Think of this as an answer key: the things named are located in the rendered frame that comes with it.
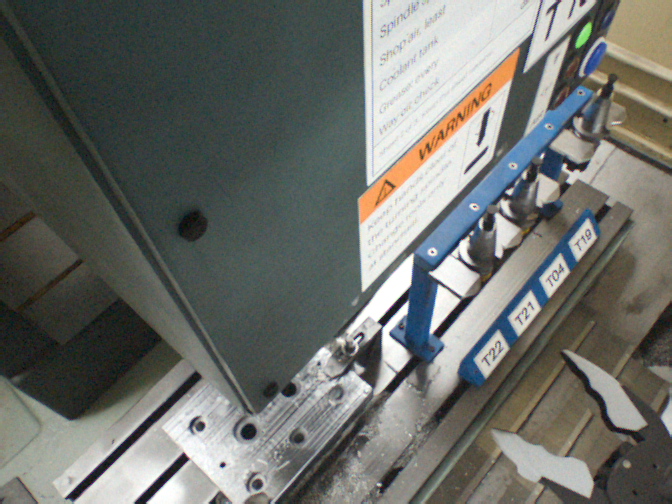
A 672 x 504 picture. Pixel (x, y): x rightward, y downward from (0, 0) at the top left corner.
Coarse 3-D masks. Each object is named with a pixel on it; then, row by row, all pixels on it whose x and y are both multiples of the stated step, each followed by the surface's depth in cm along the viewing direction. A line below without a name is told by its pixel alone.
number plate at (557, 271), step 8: (560, 256) 117; (552, 264) 116; (560, 264) 117; (544, 272) 115; (552, 272) 116; (560, 272) 117; (568, 272) 119; (544, 280) 115; (552, 280) 116; (560, 280) 117; (544, 288) 115; (552, 288) 116
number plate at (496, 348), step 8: (496, 336) 109; (488, 344) 108; (496, 344) 109; (504, 344) 110; (480, 352) 107; (488, 352) 108; (496, 352) 109; (504, 352) 110; (480, 360) 107; (488, 360) 108; (496, 360) 109; (480, 368) 107; (488, 368) 108
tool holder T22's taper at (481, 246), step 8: (480, 224) 81; (496, 224) 81; (480, 232) 81; (488, 232) 81; (496, 232) 82; (472, 240) 84; (480, 240) 82; (488, 240) 82; (472, 248) 85; (480, 248) 84; (488, 248) 83; (472, 256) 86; (480, 256) 85; (488, 256) 85
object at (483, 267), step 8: (496, 240) 88; (464, 248) 87; (496, 248) 87; (464, 256) 86; (496, 256) 86; (472, 264) 86; (480, 264) 86; (488, 264) 86; (496, 264) 88; (480, 272) 87; (488, 272) 87
